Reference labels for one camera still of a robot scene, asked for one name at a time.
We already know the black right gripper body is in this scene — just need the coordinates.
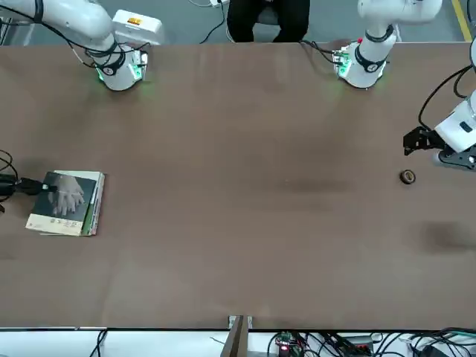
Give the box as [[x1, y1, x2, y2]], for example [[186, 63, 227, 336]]
[[0, 173, 19, 197]]

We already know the dark book with hands cover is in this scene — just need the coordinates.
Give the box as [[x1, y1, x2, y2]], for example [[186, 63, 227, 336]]
[[25, 171, 98, 236]]

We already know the green circuit board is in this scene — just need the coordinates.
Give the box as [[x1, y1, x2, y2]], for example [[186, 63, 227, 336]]
[[274, 329, 303, 357]]

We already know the green and white book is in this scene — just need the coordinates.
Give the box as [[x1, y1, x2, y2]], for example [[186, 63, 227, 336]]
[[39, 170, 106, 237]]

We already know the brown divider panel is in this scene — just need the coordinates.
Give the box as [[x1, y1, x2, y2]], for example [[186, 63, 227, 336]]
[[222, 315, 249, 357]]

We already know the person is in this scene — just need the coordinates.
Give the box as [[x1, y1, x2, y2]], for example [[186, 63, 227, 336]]
[[226, 0, 312, 44]]

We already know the white box with orange label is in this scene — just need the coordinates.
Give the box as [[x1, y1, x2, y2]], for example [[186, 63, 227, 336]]
[[111, 9, 165, 46]]

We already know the black power strip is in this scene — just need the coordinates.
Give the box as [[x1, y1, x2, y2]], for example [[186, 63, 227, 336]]
[[334, 334, 374, 353]]

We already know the black base cable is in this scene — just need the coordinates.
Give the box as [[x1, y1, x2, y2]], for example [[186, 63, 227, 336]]
[[300, 39, 345, 76]]

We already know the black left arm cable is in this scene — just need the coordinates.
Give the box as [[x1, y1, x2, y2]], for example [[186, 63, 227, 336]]
[[418, 65, 476, 130]]

